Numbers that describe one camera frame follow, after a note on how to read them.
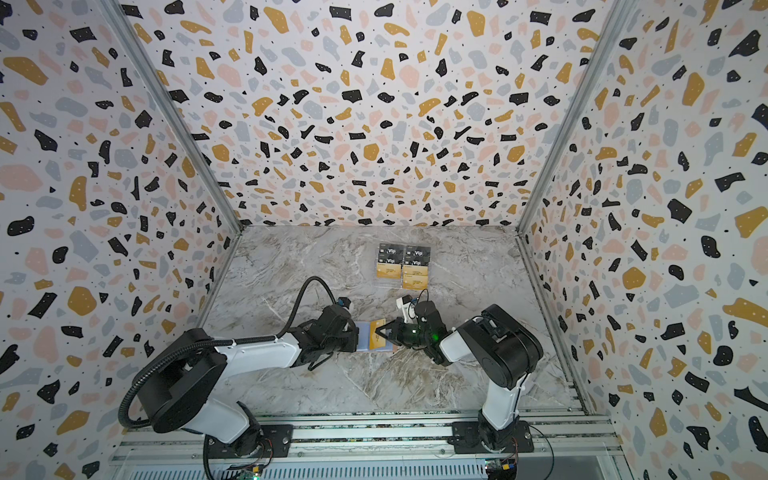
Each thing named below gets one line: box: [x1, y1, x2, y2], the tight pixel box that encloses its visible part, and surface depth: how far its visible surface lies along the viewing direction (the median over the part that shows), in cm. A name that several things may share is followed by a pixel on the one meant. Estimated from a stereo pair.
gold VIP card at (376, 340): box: [369, 318, 386, 350], surface depth 89 cm
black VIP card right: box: [404, 245, 431, 266], surface depth 105 cm
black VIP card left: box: [378, 243, 404, 264], surface depth 105 cm
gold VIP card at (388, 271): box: [376, 263, 401, 279], surface depth 105 cm
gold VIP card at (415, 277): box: [403, 265, 429, 290], surface depth 105 cm
